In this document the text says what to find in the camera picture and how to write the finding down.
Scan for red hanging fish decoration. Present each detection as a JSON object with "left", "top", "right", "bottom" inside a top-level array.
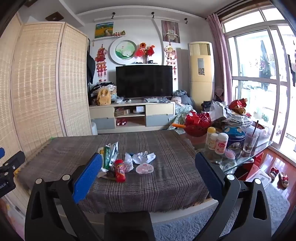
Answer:
[{"left": 95, "top": 44, "right": 108, "bottom": 80}]

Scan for bamboo folding screen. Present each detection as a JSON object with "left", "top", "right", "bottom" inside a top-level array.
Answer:
[{"left": 0, "top": 14, "right": 93, "bottom": 163}]

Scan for yellow plush toy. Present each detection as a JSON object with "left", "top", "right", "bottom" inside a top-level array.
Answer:
[{"left": 97, "top": 89, "right": 112, "bottom": 106}]

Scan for beige grey television cabinet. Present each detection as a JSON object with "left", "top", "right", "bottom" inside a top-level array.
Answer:
[{"left": 89, "top": 101, "right": 176, "bottom": 131}]

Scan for small white bottle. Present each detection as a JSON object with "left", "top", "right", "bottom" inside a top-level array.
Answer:
[{"left": 209, "top": 133, "right": 219, "bottom": 150}]

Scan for vase with red flowers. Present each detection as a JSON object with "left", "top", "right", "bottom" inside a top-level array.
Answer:
[{"left": 135, "top": 42, "right": 155, "bottom": 63}]

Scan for white paper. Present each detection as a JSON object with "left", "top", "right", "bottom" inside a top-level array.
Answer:
[{"left": 132, "top": 151, "right": 157, "bottom": 164}]

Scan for wall shelf with figurines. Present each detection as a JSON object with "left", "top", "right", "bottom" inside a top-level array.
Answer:
[{"left": 94, "top": 30, "right": 126, "bottom": 41}]

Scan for cardboard boxes in cabinet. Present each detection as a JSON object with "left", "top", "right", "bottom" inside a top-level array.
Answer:
[{"left": 114, "top": 108, "right": 131, "bottom": 117}]

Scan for hanging cow decoration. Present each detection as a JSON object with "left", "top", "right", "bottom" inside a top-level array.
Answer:
[{"left": 164, "top": 45, "right": 177, "bottom": 80}]

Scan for white bottle with pink label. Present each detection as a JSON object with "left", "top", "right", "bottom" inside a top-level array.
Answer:
[{"left": 215, "top": 133, "right": 229, "bottom": 155}]

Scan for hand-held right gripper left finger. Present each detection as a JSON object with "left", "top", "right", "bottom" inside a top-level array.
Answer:
[{"left": 25, "top": 152, "right": 103, "bottom": 241}]

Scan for clear drinking glass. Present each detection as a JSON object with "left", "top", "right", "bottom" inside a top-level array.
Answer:
[{"left": 243, "top": 132, "right": 258, "bottom": 153}]

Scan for white plastic bag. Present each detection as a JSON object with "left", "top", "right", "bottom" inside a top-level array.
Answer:
[{"left": 209, "top": 101, "right": 228, "bottom": 122}]

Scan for blue round tin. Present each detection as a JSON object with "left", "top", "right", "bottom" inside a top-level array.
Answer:
[{"left": 223, "top": 126, "right": 246, "bottom": 151}]

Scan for brown plaid tablecloth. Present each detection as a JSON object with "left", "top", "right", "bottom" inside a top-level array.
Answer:
[{"left": 20, "top": 130, "right": 210, "bottom": 214}]

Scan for grey shaggy rug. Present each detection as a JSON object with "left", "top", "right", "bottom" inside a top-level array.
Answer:
[{"left": 151, "top": 183, "right": 292, "bottom": 241}]

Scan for pink curtain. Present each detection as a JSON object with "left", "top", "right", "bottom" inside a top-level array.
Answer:
[{"left": 207, "top": 13, "right": 233, "bottom": 102}]

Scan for red plastic basket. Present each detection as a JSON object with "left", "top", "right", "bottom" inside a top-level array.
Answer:
[{"left": 184, "top": 113, "right": 212, "bottom": 137}]

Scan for landscape painting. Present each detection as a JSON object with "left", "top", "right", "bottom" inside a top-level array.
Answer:
[{"left": 94, "top": 22, "right": 114, "bottom": 39}]

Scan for clear storage box with snacks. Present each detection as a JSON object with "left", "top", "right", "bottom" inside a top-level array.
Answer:
[{"left": 246, "top": 120, "right": 275, "bottom": 147}]

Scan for red tube package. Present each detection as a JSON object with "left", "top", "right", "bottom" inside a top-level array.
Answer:
[{"left": 114, "top": 159, "right": 127, "bottom": 183}]

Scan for brown square ceiling fixture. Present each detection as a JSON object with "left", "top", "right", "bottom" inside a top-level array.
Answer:
[{"left": 45, "top": 13, "right": 63, "bottom": 22}]

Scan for red snack bags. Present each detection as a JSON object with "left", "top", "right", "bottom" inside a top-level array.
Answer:
[{"left": 228, "top": 98, "right": 252, "bottom": 116}]

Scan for dark striped clothes pile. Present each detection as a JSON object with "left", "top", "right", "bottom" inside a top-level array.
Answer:
[{"left": 90, "top": 81, "right": 117, "bottom": 102}]

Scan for brown wall picture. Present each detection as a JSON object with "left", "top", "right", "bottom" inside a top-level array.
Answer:
[{"left": 161, "top": 20, "right": 181, "bottom": 44}]

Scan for clear lidded storage box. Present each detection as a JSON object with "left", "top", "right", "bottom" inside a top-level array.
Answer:
[{"left": 245, "top": 169, "right": 272, "bottom": 189}]

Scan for black trash bin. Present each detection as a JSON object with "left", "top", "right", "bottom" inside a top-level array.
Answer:
[{"left": 105, "top": 211, "right": 156, "bottom": 241}]

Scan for green floral cloth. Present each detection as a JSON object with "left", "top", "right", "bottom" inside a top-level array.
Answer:
[{"left": 167, "top": 105, "right": 197, "bottom": 130}]

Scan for round white wall art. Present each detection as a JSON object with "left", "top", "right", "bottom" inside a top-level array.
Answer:
[{"left": 109, "top": 37, "right": 139, "bottom": 65}]

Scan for grey blue clothes pile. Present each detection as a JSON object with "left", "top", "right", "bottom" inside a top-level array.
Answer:
[{"left": 172, "top": 90, "right": 196, "bottom": 108}]

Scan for cream standing air conditioner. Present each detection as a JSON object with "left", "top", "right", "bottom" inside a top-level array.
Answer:
[{"left": 188, "top": 42, "right": 215, "bottom": 107}]

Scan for white bottle with yellow lid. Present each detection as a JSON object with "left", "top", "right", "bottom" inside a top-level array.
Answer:
[{"left": 206, "top": 127, "right": 217, "bottom": 145}]

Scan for green white packet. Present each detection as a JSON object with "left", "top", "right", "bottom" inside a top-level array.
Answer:
[{"left": 98, "top": 144, "right": 112, "bottom": 172}]

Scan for pink hairbrush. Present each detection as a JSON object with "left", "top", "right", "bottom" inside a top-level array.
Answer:
[{"left": 224, "top": 148, "right": 236, "bottom": 160}]

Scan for clear plastic bag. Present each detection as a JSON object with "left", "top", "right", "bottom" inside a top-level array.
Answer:
[{"left": 124, "top": 152, "right": 134, "bottom": 173}]

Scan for large window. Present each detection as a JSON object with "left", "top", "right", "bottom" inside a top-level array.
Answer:
[{"left": 220, "top": 5, "right": 296, "bottom": 152}]

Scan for dark hanging coat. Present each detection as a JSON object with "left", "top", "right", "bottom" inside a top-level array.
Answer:
[{"left": 87, "top": 38, "right": 96, "bottom": 85}]

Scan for long dark spoon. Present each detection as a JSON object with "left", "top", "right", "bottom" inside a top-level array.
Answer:
[{"left": 251, "top": 120, "right": 259, "bottom": 144}]

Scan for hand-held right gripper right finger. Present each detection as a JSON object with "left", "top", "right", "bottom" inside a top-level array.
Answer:
[{"left": 195, "top": 152, "right": 272, "bottom": 241}]

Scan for black flat television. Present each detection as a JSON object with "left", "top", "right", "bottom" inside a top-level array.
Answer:
[{"left": 116, "top": 65, "right": 173, "bottom": 100}]

